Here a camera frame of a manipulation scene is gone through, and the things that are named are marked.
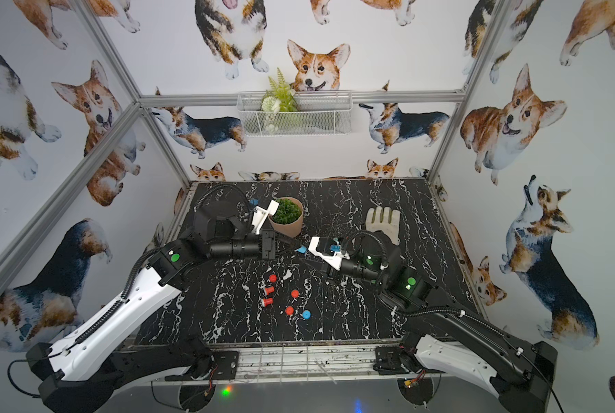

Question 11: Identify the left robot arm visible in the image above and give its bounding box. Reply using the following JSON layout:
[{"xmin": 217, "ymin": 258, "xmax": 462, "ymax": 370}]
[{"xmin": 25, "ymin": 184, "xmax": 299, "ymax": 412}]

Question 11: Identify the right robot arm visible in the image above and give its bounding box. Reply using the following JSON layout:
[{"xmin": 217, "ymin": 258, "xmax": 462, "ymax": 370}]
[{"xmin": 308, "ymin": 230, "xmax": 558, "ymax": 412}]

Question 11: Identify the beige plant pot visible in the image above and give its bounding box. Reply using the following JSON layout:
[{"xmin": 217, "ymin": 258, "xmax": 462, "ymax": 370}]
[{"xmin": 271, "ymin": 197, "xmax": 304, "ymax": 237}]

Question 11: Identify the green succulent plant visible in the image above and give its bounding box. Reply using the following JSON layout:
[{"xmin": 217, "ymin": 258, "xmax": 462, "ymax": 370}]
[{"xmin": 272, "ymin": 198, "xmax": 302, "ymax": 225}]

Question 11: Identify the green fern with flower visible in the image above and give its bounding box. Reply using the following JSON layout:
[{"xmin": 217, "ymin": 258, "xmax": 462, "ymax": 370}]
[{"xmin": 261, "ymin": 69, "xmax": 299, "ymax": 134}]

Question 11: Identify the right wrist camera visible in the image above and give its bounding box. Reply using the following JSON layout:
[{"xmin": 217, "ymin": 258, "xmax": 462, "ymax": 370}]
[{"xmin": 307, "ymin": 237, "xmax": 348, "ymax": 271}]

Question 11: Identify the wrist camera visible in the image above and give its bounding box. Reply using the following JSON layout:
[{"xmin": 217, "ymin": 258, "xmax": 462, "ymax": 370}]
[
  {"xmin": 252, "ymin": 200, "xmax": 280, "ymax": 235},
  {"xmin": 307, "ymin": 237, "xmax": 348, "ymax": 271}
]

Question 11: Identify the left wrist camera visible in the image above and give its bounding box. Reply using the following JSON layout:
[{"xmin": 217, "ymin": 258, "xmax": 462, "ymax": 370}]
[{"xmin": 252, "ymin": 200, "xmax": 280, "ymax": 235}]

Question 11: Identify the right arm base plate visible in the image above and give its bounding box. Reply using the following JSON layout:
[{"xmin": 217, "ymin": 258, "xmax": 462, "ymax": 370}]
[{"xmin": 373, "ymin": 344, "xmax": 448, "ymax": 376}]

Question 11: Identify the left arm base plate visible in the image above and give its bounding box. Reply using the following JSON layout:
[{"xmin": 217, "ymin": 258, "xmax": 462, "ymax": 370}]
[{"xmin": 165, "ymin": 351, "xmax": 240, "ymax": 381}]

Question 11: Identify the white wire wall basket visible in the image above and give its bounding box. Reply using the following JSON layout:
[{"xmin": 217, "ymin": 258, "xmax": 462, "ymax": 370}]
[{"xmin": 237, "ymin": 91, "xmax": 353, "ymax": 137}]

